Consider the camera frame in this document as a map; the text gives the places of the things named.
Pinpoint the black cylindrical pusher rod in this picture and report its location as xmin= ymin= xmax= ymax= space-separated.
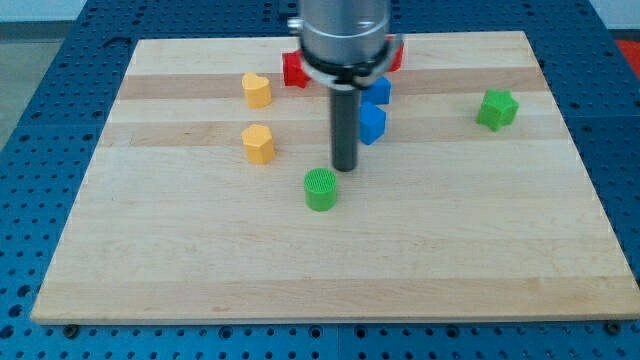
xmin=329 ymin=89 xmax=359 ymax=172

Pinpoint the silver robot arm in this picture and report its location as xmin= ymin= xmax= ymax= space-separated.
xmin=287 ymin=0 xmax=404 ymax=172

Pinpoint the red block behind arm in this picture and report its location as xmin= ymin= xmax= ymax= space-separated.
xmin=386 ymin=34 xmax=404 ymax=72

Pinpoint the red star block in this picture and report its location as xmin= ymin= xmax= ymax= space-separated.
xmin=282 ymin=49 xmax=311 ymax=88

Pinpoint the green star block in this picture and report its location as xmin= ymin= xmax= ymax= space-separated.
xmin=476 ymin=89 xmax=519 ymax=132

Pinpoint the blue pentagon block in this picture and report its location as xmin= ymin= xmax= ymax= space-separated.
xmin=359 ymin=102 xmax=386 ymax=145

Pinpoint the blue cube block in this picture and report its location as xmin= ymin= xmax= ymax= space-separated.
xmin=361 ymin=77 xmax=392 ymax=105

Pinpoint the green cylinder block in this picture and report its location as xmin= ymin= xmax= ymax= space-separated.
xmin=303 ymin=168 xmax=337 ymax=212

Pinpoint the yellow heart block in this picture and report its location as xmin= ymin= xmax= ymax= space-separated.
xmin=241 ymin=72 xmax=272 ymax=108

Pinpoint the yellow hexagon block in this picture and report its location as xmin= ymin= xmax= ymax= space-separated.
xmin=241 ymin=124 xmax=275 ymax=164

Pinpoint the wooden board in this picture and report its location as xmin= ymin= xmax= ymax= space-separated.
xmin=31 ymin=31 xmax=639 ymax=325

